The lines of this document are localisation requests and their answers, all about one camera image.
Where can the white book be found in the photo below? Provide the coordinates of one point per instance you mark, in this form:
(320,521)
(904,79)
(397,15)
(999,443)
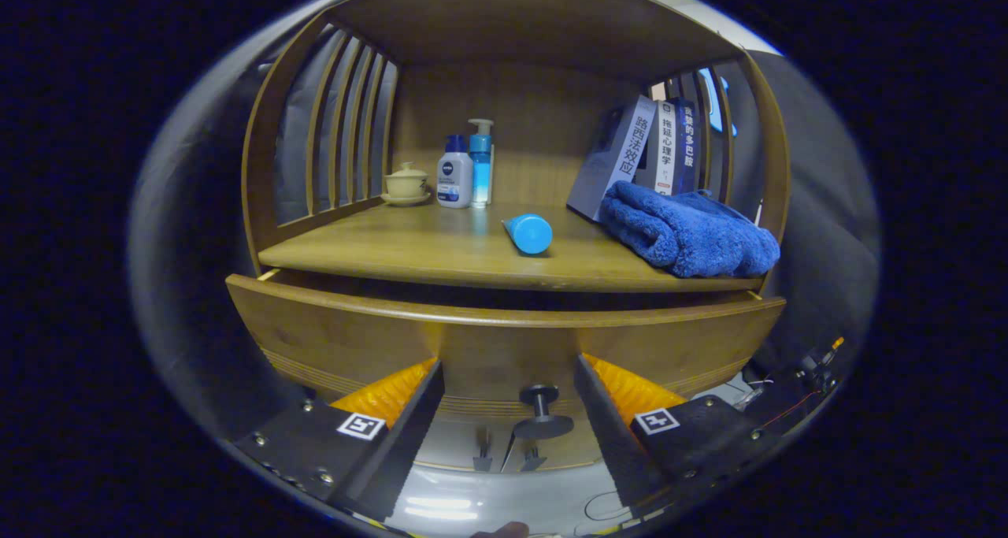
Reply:
(661,152)

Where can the cream slim box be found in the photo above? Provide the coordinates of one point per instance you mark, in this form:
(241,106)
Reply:
(493,176)

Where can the white lotion bottle blue cap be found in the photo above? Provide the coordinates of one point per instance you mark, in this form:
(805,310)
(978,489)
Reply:
(454,179)

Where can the grey book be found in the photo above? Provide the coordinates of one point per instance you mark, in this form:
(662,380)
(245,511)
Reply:
(610,168)

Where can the wooden cabinet door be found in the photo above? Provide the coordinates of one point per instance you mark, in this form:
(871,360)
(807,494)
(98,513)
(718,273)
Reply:
(575,453)
(457,447)

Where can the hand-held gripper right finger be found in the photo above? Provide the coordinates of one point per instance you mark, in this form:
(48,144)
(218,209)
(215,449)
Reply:
(606,443)

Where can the orange black tool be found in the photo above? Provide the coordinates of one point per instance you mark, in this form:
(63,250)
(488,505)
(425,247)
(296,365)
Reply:
(815,361)

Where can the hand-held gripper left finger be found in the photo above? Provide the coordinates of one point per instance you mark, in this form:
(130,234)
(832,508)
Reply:
(409,443)

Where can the blue white cosmetic tube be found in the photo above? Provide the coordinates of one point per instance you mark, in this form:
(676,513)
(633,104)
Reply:
(529,235)

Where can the dark blue book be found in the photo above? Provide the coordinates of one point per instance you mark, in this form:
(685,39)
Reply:
(687,148)

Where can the blue pump bottle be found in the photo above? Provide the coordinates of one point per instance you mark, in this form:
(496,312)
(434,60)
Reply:
(479,168)

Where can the beige lidded teacup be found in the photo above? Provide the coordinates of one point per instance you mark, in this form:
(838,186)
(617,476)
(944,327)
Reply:
(405,185)

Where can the blue fluffy towel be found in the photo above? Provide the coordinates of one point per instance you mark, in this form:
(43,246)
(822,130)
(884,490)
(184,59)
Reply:
(693,235)

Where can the wooden countertop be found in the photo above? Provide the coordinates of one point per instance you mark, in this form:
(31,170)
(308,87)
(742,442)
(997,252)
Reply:
(425,243)

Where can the wooden cabinet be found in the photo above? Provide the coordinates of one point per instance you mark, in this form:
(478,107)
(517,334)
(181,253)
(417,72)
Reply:
(512,97)

